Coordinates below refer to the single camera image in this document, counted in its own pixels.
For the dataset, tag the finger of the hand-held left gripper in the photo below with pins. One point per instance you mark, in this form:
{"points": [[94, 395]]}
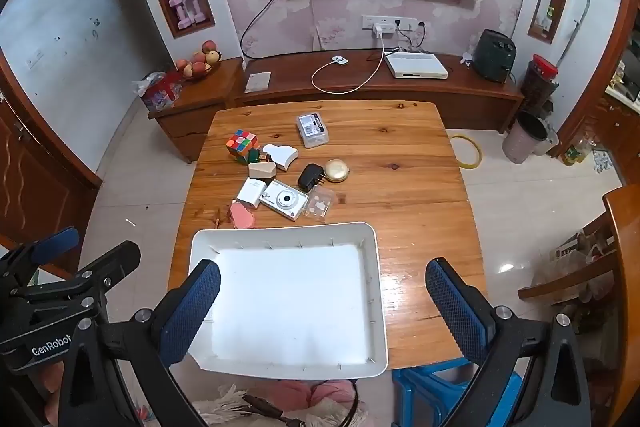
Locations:
{"points": [[55, 242], [115, 259]]}

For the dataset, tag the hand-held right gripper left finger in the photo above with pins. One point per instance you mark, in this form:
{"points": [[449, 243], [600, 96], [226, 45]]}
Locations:
{"points": [[192, 312]]}

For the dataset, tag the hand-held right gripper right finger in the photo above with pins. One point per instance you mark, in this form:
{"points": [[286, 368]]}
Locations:
{"points": [[455, 312]]}

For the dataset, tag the white plastic tray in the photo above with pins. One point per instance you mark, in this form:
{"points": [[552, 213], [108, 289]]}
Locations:
{"points": [[295, 302]]}

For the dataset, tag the pink heart-shaped pad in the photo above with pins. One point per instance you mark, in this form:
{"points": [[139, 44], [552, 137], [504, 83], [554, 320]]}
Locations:
{"points": [[242, 216]]}

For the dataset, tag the white charger block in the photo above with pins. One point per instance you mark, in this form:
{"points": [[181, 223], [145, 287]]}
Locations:
{"points": [[251, 193]]}

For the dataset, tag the white compact camera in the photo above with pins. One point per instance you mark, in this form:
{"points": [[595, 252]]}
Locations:
{"points": [[284, 199]]}

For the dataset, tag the beige wooden block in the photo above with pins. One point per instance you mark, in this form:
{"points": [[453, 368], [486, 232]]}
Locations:
{"points": [[262, 170]]}

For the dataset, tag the small clear plastic case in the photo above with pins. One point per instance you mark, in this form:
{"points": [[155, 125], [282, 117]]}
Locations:
{"points": [[320, 204]]}

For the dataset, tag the green-capped gold bottle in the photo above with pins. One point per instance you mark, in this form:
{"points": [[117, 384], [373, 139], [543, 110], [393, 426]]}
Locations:
{"points": [[256, 155]]}

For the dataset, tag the multicoloured puzzle cube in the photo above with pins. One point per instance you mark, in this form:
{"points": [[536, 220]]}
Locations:
{"points": [[241, 144]]}

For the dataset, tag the white heart-shaped box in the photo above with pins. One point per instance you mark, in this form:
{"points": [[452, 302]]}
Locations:
{"points": [[281, 156]]}

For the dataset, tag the black power adapter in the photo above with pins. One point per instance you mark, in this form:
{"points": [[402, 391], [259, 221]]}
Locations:
{"points": [[311, 177]]}

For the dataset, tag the round gold compact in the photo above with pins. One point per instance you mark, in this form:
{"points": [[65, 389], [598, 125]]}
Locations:
{"points": [[336, 171]]}

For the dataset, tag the clear box with dark contents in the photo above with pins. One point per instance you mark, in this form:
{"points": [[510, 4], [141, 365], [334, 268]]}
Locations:
{"points": [[313, 129]]}

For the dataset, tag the brown wooden door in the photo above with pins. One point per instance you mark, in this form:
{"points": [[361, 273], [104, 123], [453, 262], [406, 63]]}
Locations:
{"points": [[35, 187]]}

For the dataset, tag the blue plastic stool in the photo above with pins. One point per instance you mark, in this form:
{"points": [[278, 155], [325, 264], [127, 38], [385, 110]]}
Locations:
{"points": [[440, 399]]}

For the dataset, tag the clear plastic bag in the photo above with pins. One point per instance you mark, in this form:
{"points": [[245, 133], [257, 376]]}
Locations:
{"points": [[570, 262]]}

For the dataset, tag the pink fluffy cloth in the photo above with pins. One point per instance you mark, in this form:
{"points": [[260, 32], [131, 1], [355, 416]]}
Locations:
{"points": [[300, 394]]}

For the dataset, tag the yellow hoop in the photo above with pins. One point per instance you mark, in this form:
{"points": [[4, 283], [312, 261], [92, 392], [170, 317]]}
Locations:
{"points": [[479, 152]]}

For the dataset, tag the wooden side cabinet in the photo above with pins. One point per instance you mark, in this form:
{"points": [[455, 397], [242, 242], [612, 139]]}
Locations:
{"points": [[195, 112]]}

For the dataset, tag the wooden chair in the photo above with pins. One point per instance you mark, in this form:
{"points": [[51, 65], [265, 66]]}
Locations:
{"points": [[625, 282]]}

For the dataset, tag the grey trash bin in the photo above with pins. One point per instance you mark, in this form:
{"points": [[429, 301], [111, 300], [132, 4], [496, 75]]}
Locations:
{"points": [[522, 142]]}

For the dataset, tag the yellow oil bottle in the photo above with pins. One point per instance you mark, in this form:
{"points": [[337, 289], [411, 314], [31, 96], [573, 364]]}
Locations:
{"points": [[575, 152]]}

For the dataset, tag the pile of peaches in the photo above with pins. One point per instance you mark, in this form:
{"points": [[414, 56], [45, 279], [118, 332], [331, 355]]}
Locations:
{"points": [[199, 59]]}

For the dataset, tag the long wooden television cabinet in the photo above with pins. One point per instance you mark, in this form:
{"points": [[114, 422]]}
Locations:
{"points": [[400, 94]]}

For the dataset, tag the white paper sheet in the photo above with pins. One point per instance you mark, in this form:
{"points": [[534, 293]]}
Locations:
{"points": [[258, 82]]}

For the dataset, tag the dark basket with red lid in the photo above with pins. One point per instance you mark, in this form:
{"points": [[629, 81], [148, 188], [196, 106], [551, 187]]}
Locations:
{"points": [[539, 84]]}

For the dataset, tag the white set-top box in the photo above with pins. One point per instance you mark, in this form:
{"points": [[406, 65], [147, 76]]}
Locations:
{"points": [[416, 66]]}

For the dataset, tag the pink dumbbell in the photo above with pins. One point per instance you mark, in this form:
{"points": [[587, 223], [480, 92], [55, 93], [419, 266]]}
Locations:
{"points": [[181, 12], [195, 6]]}

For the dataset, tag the white charging pad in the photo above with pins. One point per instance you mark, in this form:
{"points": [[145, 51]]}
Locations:
{"points": [[340, 61]]}

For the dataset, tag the white plug adapter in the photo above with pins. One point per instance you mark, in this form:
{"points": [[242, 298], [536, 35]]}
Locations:
{"points": [[380, 30]]}

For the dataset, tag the long grey sword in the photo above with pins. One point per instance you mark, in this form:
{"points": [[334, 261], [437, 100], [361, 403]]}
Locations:
{"points": [[575, 32]]}

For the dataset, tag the white wall outlet strip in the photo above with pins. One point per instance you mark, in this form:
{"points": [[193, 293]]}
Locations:
{"points": [[400, 23]]}

